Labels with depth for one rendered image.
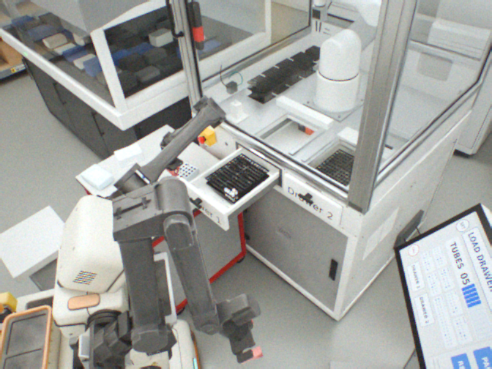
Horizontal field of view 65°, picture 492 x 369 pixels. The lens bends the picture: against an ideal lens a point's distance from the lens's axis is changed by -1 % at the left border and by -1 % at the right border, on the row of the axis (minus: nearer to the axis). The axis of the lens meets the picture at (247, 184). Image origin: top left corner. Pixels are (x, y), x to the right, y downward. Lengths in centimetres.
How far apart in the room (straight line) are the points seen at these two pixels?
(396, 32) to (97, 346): 103
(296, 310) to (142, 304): 157
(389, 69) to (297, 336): 154
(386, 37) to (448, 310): 75
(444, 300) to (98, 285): 92
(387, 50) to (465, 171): 228
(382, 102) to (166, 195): 76
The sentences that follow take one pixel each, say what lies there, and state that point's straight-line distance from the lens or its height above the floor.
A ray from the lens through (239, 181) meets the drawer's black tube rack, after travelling 168.
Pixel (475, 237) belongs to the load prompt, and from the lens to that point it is 127.
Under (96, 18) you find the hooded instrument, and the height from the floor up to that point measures 141.
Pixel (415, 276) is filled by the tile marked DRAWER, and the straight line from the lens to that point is 133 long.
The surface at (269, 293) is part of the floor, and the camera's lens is 238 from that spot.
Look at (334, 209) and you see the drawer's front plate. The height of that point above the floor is 91.
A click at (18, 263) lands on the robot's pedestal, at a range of 190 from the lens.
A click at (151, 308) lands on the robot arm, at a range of 87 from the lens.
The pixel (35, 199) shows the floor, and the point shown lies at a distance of 337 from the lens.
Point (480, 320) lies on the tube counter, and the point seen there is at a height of 111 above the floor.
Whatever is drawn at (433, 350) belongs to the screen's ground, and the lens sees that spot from 123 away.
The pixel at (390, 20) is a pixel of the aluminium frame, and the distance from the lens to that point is 111.
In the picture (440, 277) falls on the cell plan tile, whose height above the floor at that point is 106.
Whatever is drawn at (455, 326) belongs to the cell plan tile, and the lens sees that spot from 121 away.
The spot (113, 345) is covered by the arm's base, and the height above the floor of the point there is 123.
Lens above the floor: 208
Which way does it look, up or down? 45 degrees down
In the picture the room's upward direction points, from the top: 5 degrees counter-clockwise
